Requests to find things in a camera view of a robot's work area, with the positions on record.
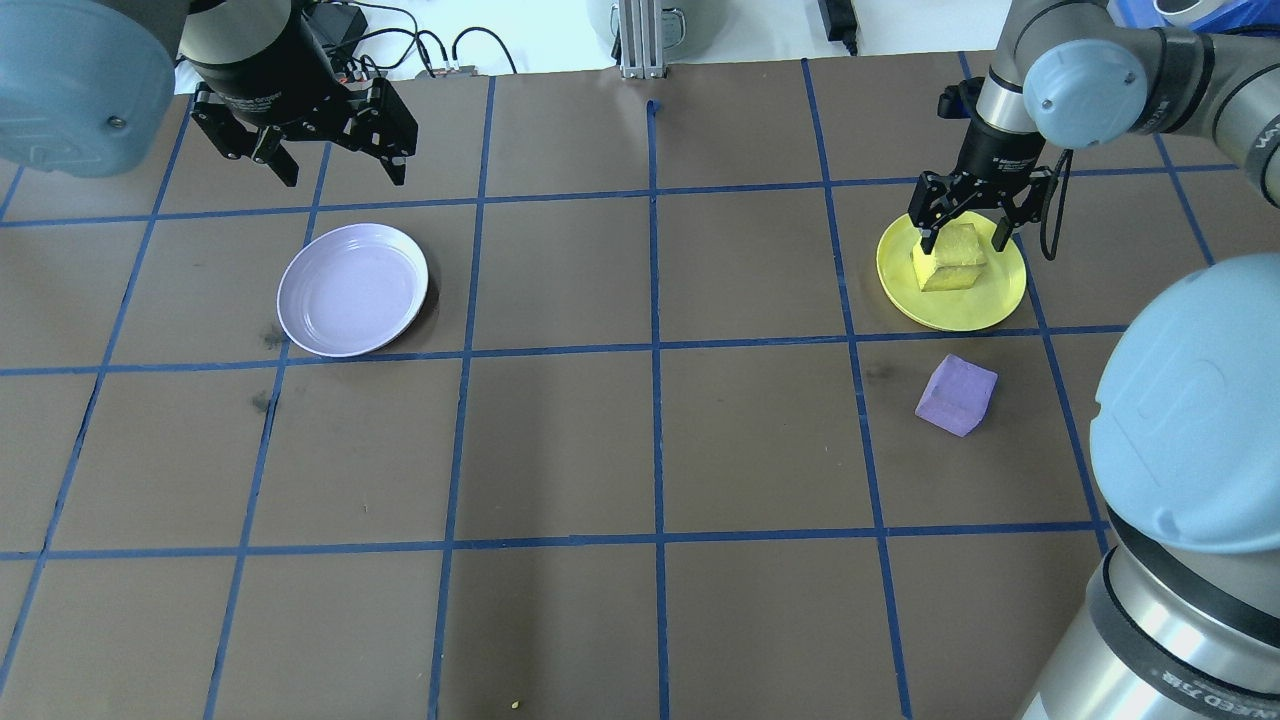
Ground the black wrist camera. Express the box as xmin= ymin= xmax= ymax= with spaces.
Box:
xmin=936 ymin=78 xmax=987 ymax=127

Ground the yellow foam block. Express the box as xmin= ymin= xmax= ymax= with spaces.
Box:
xmin=912 ymin=222 xmax=990 ymax=294

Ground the purple plate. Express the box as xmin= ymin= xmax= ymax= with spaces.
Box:
xmin=276 ymin=222 xmax=430 ymax=359

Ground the plain black electronics box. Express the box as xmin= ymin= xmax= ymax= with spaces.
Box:
xmin=300 ymin=0 xmax=370 ymax=53

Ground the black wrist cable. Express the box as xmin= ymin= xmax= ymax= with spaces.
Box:
xmin=1038 ymin=148 xmax=1074 ymax=262

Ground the purple foam block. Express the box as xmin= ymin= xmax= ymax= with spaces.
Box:
xmin=915 ymin=354 xmax=999 ymax=439

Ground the yellow plate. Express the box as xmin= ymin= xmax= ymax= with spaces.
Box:
xmin=876 ymin=211 xmax=1029 ymax=333

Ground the black power adapter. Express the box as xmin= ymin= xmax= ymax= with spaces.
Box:
xmin=817 ymin=0 xmax=862 ymax=57

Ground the blue plastic bin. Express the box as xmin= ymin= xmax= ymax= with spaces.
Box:
xmin=1108 ymin=0 xmax=1280 ymax=36

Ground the aluminium profile post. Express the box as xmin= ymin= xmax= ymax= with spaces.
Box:
xmin=618 ymin=0 xmax=669 ymax=81

